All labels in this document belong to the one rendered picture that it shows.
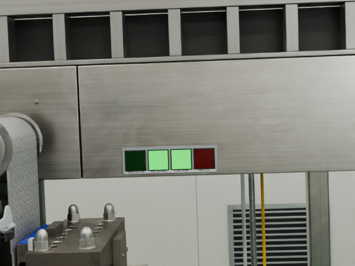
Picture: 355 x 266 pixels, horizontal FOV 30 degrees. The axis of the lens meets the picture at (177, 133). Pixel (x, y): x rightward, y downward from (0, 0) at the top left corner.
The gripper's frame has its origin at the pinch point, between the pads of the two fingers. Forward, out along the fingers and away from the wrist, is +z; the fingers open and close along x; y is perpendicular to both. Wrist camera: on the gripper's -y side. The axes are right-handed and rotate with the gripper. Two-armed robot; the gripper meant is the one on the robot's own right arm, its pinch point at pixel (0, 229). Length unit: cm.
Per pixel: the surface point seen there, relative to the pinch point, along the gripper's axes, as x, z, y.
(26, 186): 0.1, 21.0, 6.0
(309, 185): -71, 57, -2
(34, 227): 0.3, 26.3, -4.7
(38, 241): -6.1, 5.8, -4.2
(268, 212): -75, 272, -48
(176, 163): -34, 40, 8
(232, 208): -53, 273, -44
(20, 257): -1.1, 8.8, -8.1
